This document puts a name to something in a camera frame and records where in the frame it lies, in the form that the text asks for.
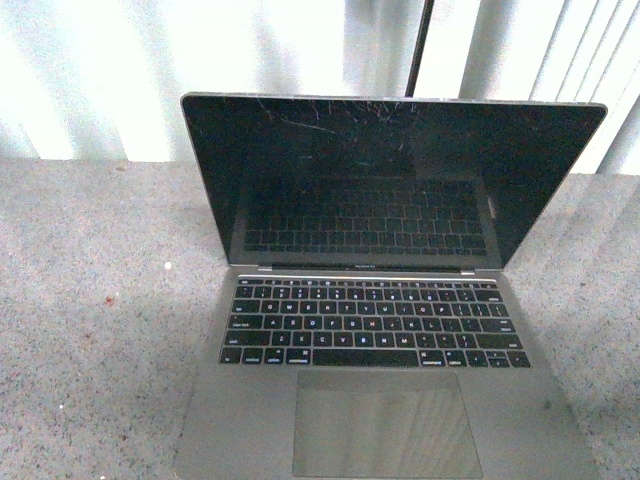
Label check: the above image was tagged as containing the grey laptop with cracked screen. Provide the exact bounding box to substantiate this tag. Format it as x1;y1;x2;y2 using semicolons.
174;93;607;479

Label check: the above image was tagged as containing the blue desk lamp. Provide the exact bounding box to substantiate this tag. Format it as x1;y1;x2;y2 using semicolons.
404;0;435;98

